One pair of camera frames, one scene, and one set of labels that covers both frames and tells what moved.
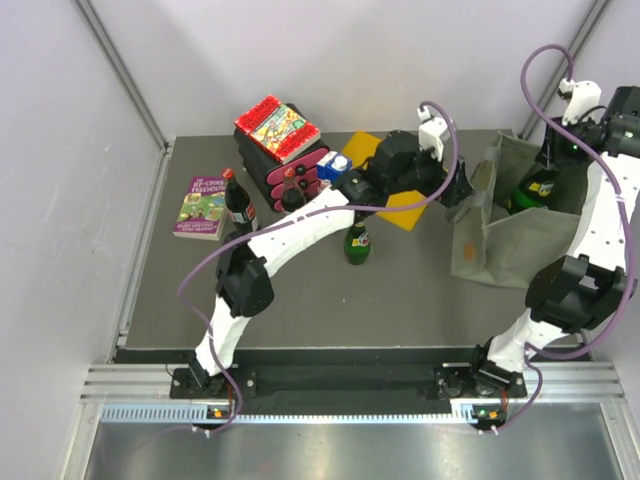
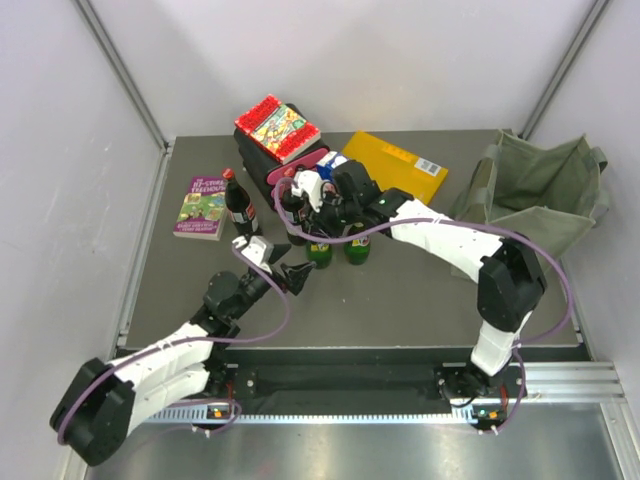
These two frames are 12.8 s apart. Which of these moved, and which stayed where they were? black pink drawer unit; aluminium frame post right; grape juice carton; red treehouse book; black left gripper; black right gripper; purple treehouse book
Moved: black right gripper; black left gripper
Stayed: grape juice carton; purple treehouse book; black pink drawer unit; aluminium frame post right; red treehouse book
